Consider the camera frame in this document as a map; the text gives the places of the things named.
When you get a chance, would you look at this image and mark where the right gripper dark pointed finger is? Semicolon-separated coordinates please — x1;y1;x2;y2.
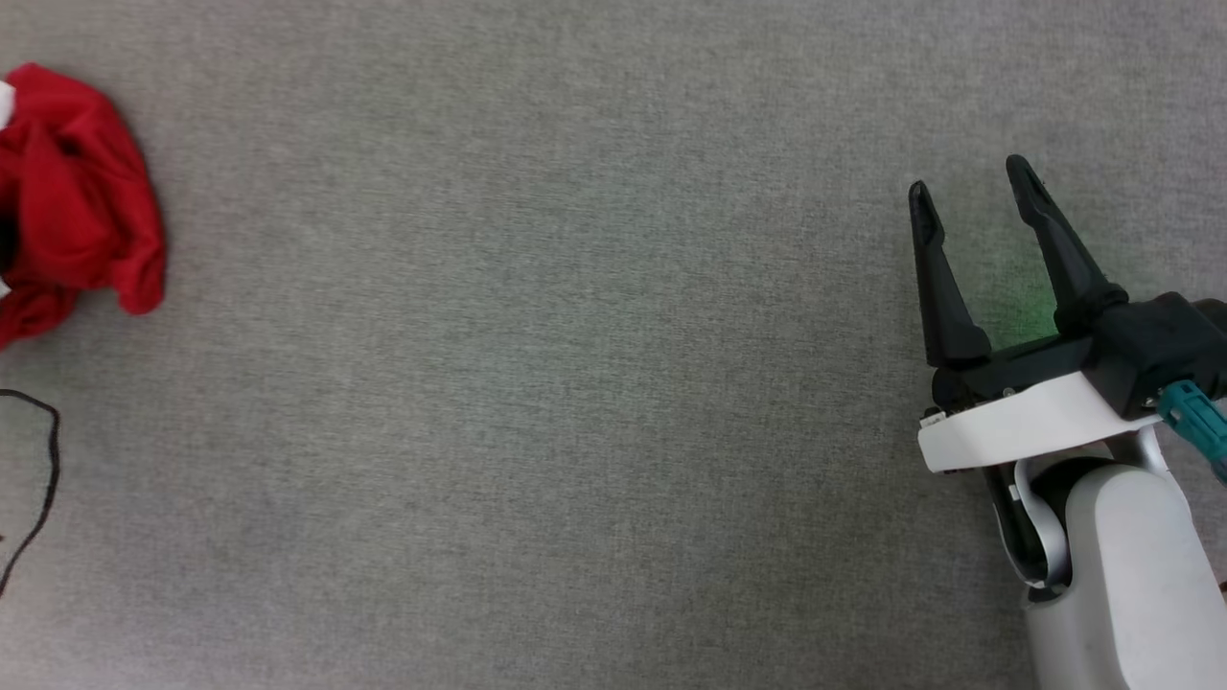
908;179;994;371
1004;154;1131;338

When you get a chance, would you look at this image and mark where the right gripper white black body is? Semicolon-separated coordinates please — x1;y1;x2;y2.
917;331;1167;476

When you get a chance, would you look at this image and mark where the red and white sports jersey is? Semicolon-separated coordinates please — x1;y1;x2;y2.
0;63;168;351

